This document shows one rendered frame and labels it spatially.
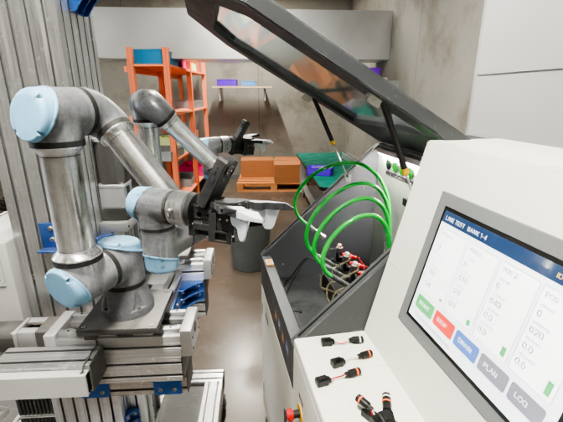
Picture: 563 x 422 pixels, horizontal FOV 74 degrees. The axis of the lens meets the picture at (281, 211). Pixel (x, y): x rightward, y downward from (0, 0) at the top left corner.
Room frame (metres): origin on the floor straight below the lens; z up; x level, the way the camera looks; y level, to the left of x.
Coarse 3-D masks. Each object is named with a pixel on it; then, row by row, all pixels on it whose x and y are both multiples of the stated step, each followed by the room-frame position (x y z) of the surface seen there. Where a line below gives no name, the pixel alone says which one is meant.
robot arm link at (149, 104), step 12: (144, 96) 1.50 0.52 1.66; (156, 96) 1.51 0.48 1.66; (144, 108) 1.48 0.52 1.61; (156, 108) 1.48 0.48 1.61; (168, 108) 1.51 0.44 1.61; (156, 120) 1.49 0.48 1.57; (168, 120) 1.49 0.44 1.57; (180, 120) 1.55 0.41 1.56; (168, 132) 1.52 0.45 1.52; (180, 132) 1.52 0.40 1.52; (192, 132) 1.56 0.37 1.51; (180, 144) 1.55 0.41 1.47; (192, 144) 1.54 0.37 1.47; (204, 144) 1.59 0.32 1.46; (192, 156) 1.58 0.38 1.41; (204, 156) 1.57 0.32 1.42; (216, 156) 1.62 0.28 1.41
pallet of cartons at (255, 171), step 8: (240, 160) 6.86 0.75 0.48; (248, 160) 6.85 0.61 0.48; (256, 160) 6.86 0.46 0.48; (264, 160) 6.87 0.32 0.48; (272, 160) 6.88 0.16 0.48; (280, 160) 6.87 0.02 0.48; (288, 160) 6.86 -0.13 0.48; (296, 160) 6.86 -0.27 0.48; (248, 168) 6.85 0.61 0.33; (256, 168) 6.86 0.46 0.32; (264, 168) 6.87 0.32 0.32; (272, 168) 6.88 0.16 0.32; (280, 168) 6.41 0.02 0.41; (288, 168) 6.41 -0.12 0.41; (296, 168) 6.42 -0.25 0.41; (240, 176) 6.98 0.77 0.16; (248, 176) 6.85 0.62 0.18; (256, 176) 6.86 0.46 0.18; (264, 176) 6.87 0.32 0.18; (272, 176) 6.88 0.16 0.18; (280, 176) 6.41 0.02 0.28; (288, 176) 6.41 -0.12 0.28; (296, 176) 6.42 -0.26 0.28; (240, 184) 6.40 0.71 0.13; (248, 184) 6.85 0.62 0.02; (256, 184) 6.85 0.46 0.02; (264, 184) 6.85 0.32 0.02; (272, 184) 6.41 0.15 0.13; (280, 184) 6.85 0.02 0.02; (288, 184) 6.85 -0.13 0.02; (296, 184) 6.85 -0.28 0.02
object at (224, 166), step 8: (216, 160) 0.71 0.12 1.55; (224, 160) 0.71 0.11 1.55; (232, 160) 0.72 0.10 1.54; (216, 168) 0.71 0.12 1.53; (224, 168) 0.70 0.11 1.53; (232, 168) 0.72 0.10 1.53; (216, 176) 0.71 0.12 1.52; (224, 176) 0.71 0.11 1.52; (208, 184) 0.71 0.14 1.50; (216, 184) 0.71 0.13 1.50; (224, 184) 0.73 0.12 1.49; (200, 192) 0.72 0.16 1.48; (208, 192) 0.71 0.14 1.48; (216, 192) 0.72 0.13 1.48; (200, 200) 0.71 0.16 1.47; (208, 200) 0.71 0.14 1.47
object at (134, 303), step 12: (120, 288) 0.95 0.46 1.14; (132, 288) 0.97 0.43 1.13; (144, 288) 1.00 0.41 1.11; (108, 300) 0.96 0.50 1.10; (120, 300) 0.95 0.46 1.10; (132, 300) 0.96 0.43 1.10; (144, 300) 0.98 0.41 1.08; (108, 312) 0.94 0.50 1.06; (120, 312) 0.94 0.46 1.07; (132, 312) 0.95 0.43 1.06; (144, 312) 0.97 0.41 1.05
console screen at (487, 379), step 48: (432, 240) 0.84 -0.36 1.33; (480, 240) 0.70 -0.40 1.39; (528, 240) 0.61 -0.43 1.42; (432, 288) 0.77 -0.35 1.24; (480, 288) 0.66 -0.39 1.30; (528, 288) 0.57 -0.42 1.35; (432, 336) 0.72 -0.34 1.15; (480, 336) 0.61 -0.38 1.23; (528, 336) 0.53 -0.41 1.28; (480, 384) 0.57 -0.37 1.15; (528, 384) 0.49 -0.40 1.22
